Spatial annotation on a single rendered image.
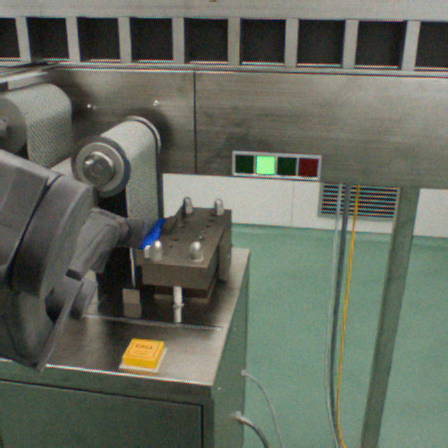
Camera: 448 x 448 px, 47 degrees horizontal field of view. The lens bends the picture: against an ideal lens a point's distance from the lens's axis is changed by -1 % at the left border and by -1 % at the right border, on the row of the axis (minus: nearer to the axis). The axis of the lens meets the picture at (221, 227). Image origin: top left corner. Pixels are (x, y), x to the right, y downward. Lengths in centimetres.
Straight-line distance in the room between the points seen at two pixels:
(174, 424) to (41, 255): 94
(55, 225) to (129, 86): 125
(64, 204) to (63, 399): 98
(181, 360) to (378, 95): 85
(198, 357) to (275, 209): 295
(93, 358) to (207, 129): 71
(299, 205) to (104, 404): 300
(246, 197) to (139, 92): 258
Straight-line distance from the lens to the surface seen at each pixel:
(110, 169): 122
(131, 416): 123
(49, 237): 30
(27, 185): 30
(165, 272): 126
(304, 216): 404
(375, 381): 205
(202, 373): 111
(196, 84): 149
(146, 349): 114
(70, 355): 120
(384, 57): 154
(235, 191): 401
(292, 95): 146
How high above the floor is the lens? 158
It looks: 22 degrees down
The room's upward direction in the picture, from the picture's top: straight up
